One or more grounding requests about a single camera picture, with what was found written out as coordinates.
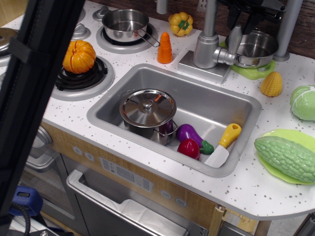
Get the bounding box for green toy cutting board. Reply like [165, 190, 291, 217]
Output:
[219, 41, 277, 80]

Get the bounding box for silver oven door handle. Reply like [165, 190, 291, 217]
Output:
[26, 148, 59, 173]

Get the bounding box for orange toy pumpkin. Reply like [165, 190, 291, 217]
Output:
[63, 40, 96, 74]

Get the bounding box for grey support pole rear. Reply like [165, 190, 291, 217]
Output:
[156, 0, 168, 15]

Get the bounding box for orange toy carrot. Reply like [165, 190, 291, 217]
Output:
[157, 32, 173, 64]

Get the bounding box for front black stove burner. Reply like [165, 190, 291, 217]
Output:
[51, 57, 115, 101]

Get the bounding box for grey stove knob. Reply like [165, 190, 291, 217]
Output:
[71, 23, 91, 41]
[92, 6, 110, 22]

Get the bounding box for purple toy eggplant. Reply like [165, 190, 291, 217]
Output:
[176, 124, 214, 155]

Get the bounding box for grey stove knob middle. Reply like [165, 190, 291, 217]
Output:
[71, 23, 91, 41]

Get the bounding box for grey support pole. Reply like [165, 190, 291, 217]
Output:
[156, 0, 168, 15]
[273, 0, 303, 62]

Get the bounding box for silver dishwasher door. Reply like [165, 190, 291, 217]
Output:
[66, 170, 209, 236]

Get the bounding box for steel pan behind faucet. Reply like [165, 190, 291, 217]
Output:
[234, 30, 278, 69]

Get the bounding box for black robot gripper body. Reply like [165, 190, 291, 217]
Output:
[219, 0, 287, 19]

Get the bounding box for blue clamp with cable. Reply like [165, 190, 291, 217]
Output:
[9, 185, 43, 236]

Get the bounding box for silver toy faucet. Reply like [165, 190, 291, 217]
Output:
[178, 0, 237, 84]

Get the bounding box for light green plate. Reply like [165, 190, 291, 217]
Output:
[258, 129, 315, 185]

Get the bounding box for grey support pole right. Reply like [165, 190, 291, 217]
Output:
[273, 0, 303, 62]

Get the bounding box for steel saucepan on stove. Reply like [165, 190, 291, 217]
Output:
[102, 9, 160, 47]

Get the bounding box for silver faucet lever handle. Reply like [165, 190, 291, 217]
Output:
[228, 24, 243, 55]

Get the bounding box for yellow toy bell pepper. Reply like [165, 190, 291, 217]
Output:
[168, 12, 193, 37]

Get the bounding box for green toy bitter gourd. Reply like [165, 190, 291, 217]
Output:
[254, 136, 315, 182]

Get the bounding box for green toy cabbage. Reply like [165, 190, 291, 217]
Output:
[290, 85, 315, 121]

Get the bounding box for silver oven dial knob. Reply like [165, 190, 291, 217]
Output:
[32, 126, 53, 148]

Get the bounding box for steel pot with lid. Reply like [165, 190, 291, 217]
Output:
[119, 88, 178, 146]

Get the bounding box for grey stove knob rear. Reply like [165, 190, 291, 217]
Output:
[92, 6, 110, 22]

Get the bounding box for red toy tomato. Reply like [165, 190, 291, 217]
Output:
[177, 139, 201, 160]

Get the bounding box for grey control panel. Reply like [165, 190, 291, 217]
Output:
[99, 157, 154, 192]

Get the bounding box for grey toy sink basin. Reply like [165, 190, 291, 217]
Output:
[87, 64, 262, 177]

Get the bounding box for black camera frame post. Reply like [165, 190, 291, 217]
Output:
[0, 0, 84, 227]

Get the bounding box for rear right stove burner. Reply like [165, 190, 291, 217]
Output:
[96, 24, 158, 54]

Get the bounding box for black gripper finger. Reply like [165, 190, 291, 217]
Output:
[243, 14, 265, 35]
[227, 9, 241, 30]

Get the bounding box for yellow toy corn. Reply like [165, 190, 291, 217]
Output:
[260, 72, 283, 97]

